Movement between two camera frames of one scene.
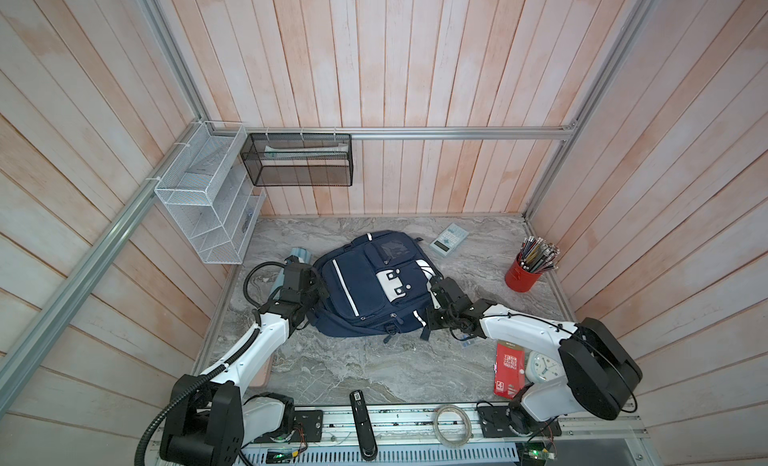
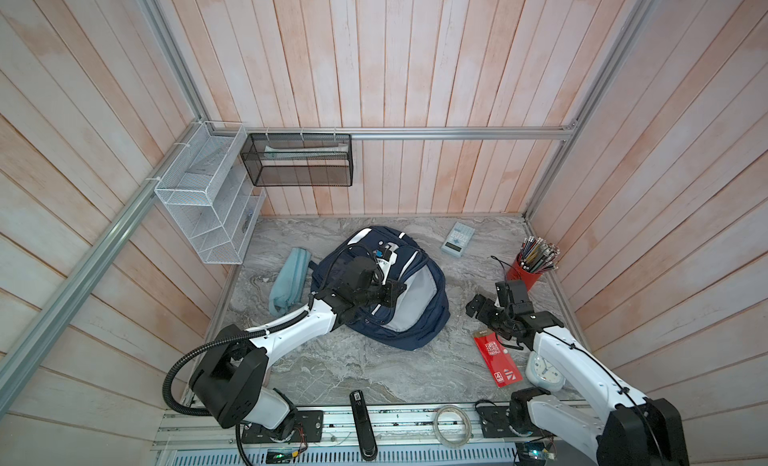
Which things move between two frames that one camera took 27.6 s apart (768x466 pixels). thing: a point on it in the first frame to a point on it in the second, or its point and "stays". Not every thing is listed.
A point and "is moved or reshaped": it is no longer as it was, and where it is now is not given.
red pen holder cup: (518, 278) stays
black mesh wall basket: (300, 159) stays
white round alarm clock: (542, 368) stays
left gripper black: (315, 283) to (392, 292)
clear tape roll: (469, 429) stays
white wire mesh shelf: (209, 191) stays
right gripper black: (430, 319) to (480, 313)
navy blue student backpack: (379, 283) is moved or reshaped
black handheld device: (365, 434) stays
